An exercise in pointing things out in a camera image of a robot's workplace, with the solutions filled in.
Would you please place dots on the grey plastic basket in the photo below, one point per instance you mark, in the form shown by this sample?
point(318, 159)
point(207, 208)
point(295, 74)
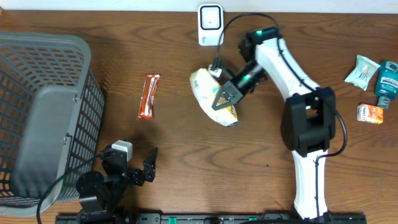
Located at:
point(51, 112)

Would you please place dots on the light green snack pouch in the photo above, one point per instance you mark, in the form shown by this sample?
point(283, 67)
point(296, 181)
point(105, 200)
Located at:
point(363, 71)

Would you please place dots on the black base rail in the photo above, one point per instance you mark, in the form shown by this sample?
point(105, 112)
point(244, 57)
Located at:
point(156, 218)

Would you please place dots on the red snack bar wrapper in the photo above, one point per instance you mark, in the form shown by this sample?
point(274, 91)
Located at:
point(146, 109)

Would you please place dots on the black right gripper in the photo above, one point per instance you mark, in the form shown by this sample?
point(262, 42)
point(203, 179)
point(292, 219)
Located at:
point(233, 91)

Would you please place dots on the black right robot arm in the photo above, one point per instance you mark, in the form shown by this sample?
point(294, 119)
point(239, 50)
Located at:
point(308, 120)

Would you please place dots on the large yellow snack bag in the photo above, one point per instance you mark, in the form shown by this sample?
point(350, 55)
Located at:
point(204, 88)

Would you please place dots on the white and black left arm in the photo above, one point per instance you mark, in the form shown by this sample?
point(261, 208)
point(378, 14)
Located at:
point(100, 195)

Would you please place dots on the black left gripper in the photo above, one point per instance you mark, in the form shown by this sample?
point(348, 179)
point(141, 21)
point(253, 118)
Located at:
point(137, 178)

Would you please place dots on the teal mouthwash bottle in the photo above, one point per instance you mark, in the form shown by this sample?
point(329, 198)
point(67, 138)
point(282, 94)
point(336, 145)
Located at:
point(386, 86)

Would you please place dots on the small orange tissue pack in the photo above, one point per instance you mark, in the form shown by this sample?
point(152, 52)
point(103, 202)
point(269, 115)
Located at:
point(370, 114)

